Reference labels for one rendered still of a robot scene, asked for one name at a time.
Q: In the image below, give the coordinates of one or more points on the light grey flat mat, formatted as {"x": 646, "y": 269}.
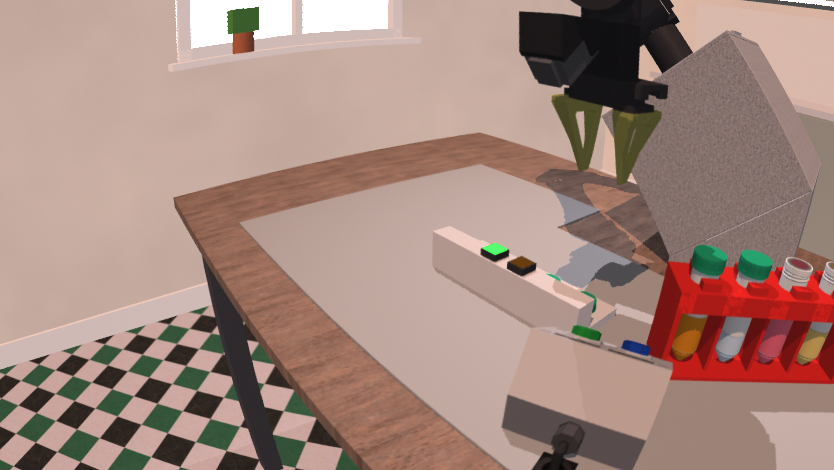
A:
{"x": 365, "y": 259}

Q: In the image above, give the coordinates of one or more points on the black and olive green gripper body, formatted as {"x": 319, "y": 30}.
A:
{"x": 609, "y": 93}

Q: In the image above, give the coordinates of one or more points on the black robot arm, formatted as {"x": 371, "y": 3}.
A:
{"x": 558, "y": 47}

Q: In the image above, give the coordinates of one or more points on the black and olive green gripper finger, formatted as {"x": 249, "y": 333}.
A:
{"x": 566, "y": 109}
{"x": 624, "y": 125}

